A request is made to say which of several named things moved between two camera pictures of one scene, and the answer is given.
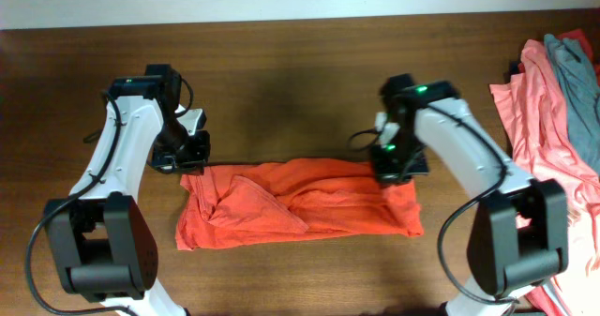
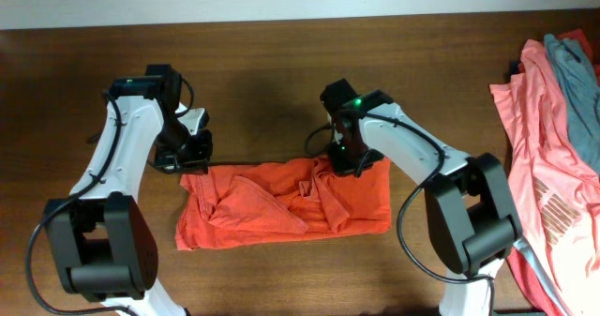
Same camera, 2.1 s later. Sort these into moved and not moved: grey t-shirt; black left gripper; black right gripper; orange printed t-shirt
Moved: black right gripper
Not moved: orange printed t-shirt; grey t-shirt; black left gripper
